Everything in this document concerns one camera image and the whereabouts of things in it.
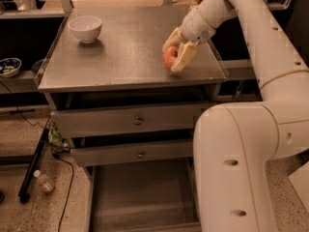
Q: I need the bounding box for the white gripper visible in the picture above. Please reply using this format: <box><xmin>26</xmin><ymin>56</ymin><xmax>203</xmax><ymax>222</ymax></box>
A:
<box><xmin>162</xmin><ymin>7</ymin><xmax>216</xmax><ymax>73</ymax></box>

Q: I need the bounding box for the red apple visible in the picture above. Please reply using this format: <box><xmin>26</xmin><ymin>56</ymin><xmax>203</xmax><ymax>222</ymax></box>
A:
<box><xmin>162</xmin><ymin>45</ymin><xmax>179</xmax><ymax>70</ymax></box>

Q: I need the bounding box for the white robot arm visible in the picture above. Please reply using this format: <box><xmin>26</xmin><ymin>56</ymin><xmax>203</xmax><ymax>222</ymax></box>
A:
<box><xmin>162</xmin><ymin>0</ymin><xmax>309</xmax><ymax>232</ymax></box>

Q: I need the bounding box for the top grey drawer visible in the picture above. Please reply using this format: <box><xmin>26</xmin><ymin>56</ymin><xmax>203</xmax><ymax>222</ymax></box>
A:
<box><xmin>51</xmin><ymin>101</ymin><xmax>213</xmax><ymax>138</ymax></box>

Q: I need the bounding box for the grey drawer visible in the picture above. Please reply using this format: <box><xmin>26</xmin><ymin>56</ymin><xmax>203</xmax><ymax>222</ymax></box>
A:
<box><xmin>51</xmin><ymin>101</ymin><xmax>213</xmax><ymax>138</ymax></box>
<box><xmin>71</xmin><ymin>139</ymin><xmax>193</xmax><ymax>166</ymax></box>
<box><xmin>89</xmin><ymin>159</ymin><xmax>202</xmax><ymax>232</ymax></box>

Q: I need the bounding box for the grey drawer cabinet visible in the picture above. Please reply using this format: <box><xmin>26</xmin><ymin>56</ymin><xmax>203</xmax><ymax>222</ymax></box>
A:
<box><xmin>39</xmin><ymin>6</ymin><xmax>227</xmax><ymax>232</ymax></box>

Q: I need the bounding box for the middle grey drawer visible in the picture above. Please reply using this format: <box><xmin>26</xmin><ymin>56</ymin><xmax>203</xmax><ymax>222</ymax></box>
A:
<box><xmin>71</xmin><ymin>139</ymin><xmax>193</xmax><ymax>166</ymax></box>

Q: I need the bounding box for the bottom grey drawer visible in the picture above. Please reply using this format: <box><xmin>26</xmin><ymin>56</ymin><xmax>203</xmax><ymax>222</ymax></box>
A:
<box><xmin>89</xmin><ymin>159</ymin><xmax>202</xmax><ymax>232</ymax></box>

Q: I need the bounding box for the grey side shelf beam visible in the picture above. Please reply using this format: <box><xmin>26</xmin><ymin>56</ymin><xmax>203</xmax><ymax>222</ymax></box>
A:
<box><xmin>222</xmin><ymin>59</ymin><xmax>256</xmax><ymax>80</ymax></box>

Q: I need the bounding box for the white ceramic bowl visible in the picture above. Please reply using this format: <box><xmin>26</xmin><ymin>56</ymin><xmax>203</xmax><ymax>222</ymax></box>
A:
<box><xmin>68</xmin><ymin>15</ymin><xmax>102</xmax><ymax>44</ymax></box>

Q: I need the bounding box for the green snack bag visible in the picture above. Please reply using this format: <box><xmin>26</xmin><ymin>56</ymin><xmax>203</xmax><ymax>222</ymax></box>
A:
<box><xmin>48</xmin><ymin>125</ymin><xmax>70</xmax><ymax>154</ymax></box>

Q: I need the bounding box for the patterned small bowl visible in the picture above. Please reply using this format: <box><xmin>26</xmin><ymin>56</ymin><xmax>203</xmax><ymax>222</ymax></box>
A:
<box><xmin>0</xmin><ymin>58</ymin><xmax>22</xmax><ymax>78</ymax></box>

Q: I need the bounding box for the white board corner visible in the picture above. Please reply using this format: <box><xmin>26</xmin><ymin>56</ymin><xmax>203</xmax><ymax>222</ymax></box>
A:
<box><xmin>289</xmin><ymin>161</ymin><xmax>309</xmax><ymax>214</ymax></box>

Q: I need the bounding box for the black metal bar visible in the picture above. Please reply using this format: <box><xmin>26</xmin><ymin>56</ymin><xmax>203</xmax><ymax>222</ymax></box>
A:
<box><xmin>18</xmin><ymin>129</ymin><xmax>48</xmax><ymax>204</ymax></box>

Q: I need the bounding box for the plastic water bottle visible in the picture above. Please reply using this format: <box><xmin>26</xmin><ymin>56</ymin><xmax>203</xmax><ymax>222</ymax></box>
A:
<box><xmin>33</xmin><ymin>170</ymin><xmax>55</xmax><ymax>193</ymax></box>

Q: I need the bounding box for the black floor cable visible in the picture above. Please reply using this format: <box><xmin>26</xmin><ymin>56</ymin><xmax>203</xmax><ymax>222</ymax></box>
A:
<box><xmin>51</xmin><ymin>153</ymin><xmax>75</xmax><ymax>232</ymax></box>

